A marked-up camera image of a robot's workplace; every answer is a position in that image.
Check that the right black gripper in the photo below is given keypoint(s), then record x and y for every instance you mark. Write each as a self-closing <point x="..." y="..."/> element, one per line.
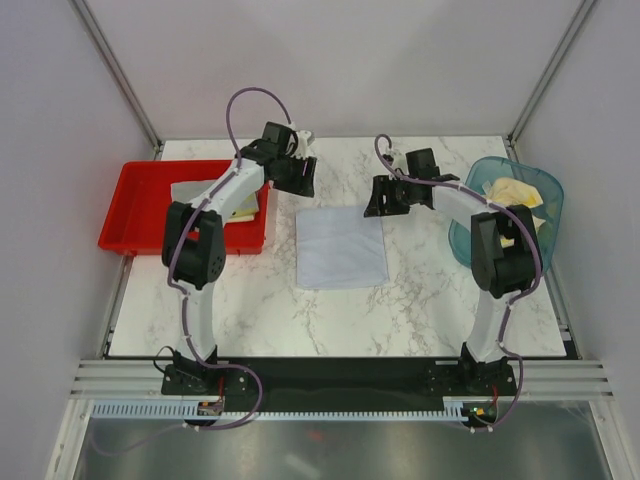
<point x="383" y="185"/>

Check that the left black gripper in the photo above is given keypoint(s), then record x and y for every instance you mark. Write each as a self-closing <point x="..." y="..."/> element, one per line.
<point x="303" y="186"/>

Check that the light blue towel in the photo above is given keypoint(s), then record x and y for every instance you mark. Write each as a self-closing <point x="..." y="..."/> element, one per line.
<point x="339" y="248"/>

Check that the grey towel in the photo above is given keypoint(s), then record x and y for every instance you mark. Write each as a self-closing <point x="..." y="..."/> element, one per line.
<point x="185" y="191"/>

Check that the yellow green patterned towel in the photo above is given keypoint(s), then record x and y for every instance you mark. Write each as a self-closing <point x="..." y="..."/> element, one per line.
<point x="247" y="210"/>

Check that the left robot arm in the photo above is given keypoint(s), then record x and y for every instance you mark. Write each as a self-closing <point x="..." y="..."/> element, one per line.
<point x="194" y="246"/>

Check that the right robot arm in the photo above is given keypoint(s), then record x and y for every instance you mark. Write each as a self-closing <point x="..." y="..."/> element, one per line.
<point x="506" y="263"/>

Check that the teal plastic basket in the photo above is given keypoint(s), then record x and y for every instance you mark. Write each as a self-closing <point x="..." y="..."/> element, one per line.
<point x="485" y="171"/>

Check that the yellow towel in basket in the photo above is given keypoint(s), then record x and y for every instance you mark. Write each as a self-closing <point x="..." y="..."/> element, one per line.
<point x="508" y="192"/>

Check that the red plastic tray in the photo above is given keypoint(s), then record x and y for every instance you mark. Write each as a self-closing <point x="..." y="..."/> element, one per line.
<point x="136" y="218"/>

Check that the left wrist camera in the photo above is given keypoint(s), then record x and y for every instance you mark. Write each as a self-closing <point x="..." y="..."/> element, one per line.
<point x="302" y="140"/>

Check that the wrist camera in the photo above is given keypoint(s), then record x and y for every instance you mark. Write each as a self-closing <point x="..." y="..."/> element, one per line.
<point x="302" y="140"/>
<point x="397" y="160"/>

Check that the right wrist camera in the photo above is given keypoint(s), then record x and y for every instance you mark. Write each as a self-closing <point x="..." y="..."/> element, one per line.
<point x="397" y="160"/>

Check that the right aluminium frame post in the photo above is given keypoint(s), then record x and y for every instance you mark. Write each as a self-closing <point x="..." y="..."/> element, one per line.
<point x="570" y="36"/>

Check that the aluminium frame post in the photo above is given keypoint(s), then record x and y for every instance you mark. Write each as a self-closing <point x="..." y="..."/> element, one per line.
<point x="570" y="36"/>
<point x="109" y="59"/>

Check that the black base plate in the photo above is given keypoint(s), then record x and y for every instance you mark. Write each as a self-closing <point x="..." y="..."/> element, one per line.
<point x="343" y="384"/>

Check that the left aluminium frame post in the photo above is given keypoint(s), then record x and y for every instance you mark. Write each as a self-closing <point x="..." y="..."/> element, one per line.
<point x="109" y="59"/>

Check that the aluminium rail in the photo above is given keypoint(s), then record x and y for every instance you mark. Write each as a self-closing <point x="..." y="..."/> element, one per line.
<point x="116" y="379"/>

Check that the white slotted cable duct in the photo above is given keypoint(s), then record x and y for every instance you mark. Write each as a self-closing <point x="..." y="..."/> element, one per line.
<point x="190" y="410"/>

